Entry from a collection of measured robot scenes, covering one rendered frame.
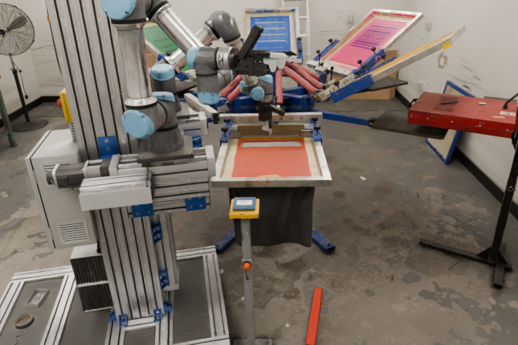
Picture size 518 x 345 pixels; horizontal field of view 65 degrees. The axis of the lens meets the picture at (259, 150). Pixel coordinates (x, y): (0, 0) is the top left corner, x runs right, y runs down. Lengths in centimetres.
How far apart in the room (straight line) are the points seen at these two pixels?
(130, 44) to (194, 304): 154
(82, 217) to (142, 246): 33
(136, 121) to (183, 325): 125
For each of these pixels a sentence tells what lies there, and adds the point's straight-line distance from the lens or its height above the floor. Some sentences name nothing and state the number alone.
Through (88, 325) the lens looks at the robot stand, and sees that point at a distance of 255.
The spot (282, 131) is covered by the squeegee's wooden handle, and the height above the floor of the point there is 102.
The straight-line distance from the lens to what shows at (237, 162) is 226.
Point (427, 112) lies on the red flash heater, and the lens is 270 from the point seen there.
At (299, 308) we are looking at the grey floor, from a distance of 273.
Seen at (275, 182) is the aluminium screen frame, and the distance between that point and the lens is 199.
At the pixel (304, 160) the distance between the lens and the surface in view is 227.
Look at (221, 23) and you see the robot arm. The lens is 217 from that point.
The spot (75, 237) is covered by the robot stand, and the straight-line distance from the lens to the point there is 211.
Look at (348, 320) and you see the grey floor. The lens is 269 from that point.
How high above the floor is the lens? 192
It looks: 24 degrees down
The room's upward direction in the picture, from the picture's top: 2 degrees counter-clockwise
